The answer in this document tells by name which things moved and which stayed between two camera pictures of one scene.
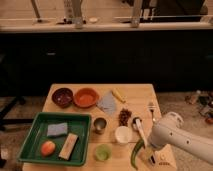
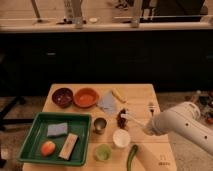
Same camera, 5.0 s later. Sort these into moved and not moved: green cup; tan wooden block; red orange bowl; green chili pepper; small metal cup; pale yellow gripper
Moved: green chili pepper; pale yellow gripper
Not moved: red orange bowl; small metal cup; tan wooden block; green cup
